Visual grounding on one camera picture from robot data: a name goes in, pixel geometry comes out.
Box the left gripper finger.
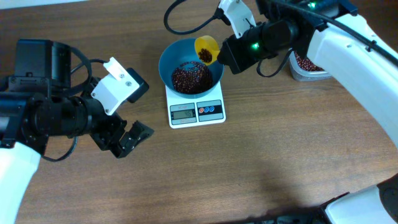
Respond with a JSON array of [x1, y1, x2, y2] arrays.
[[127, 68, 149, 103], [110, 121, 154, 159]]

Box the yellow measuring scoop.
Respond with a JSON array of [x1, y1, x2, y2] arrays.
[[195, 35, 220, 65]]

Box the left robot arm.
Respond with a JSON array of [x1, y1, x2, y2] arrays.
[[1, 39, 153, 223]]

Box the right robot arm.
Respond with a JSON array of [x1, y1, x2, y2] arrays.
[[218, 1, 397, 223]]

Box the red beans in scoop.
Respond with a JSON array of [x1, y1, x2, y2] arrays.
[[198, 49, 213, 63]]

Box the teal plastic bowl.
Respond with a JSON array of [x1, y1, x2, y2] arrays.
[[159, 38, 224, 95]]

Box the white digital kitchen scale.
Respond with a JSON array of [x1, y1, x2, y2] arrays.
[[165, 83, 226, 129]]

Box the red beans in bowl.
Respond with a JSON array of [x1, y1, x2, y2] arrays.
[[172, 61, 213, 95]]

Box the clear plastic bean container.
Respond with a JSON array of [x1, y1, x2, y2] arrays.
[[289, 52, 332, 82]]

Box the red beans in container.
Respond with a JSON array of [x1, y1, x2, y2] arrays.
[[294, 52, 323, 72]]

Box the right black cable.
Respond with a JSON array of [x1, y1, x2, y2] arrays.
[[163, 0, 398, 78]]

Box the black cable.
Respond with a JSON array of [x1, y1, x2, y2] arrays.
[[40, 46, 108, 162], [163, 0, 398, 78]]

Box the left black cable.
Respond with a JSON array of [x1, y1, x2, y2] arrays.
[[40, 46, 108, 162]]

